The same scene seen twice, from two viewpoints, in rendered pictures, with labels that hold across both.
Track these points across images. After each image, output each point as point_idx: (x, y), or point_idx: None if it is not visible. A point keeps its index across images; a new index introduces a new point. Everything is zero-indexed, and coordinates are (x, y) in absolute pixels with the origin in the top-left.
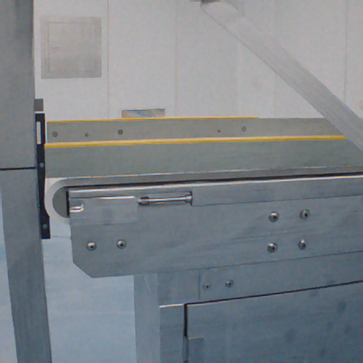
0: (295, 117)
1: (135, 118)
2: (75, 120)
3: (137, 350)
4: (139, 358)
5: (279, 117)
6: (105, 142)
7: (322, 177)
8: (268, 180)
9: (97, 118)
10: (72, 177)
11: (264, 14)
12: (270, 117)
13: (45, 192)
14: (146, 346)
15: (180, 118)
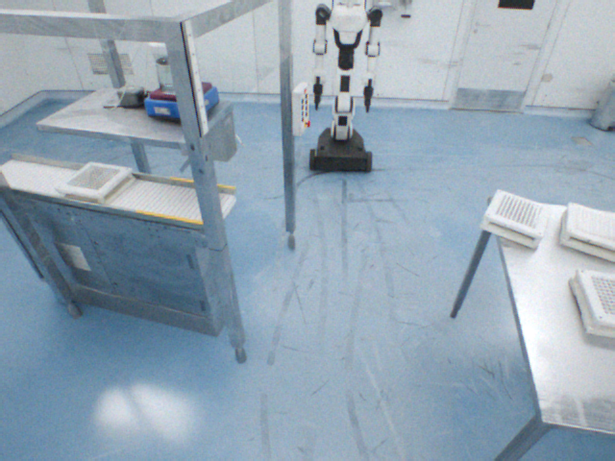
0: (124, 207)
1: (179, 217)
2: (199, 221)
3: (203, 271)
4: (205, 268)
5: (130, 208)
6: (222, 185)
7: (177, 185)
8: (190, 187)
9: (190, 221)
10: (229, 195)
11: None
12: (131, 210)
13: (234, 200)
14: (209, 251)
15: (164, 214)
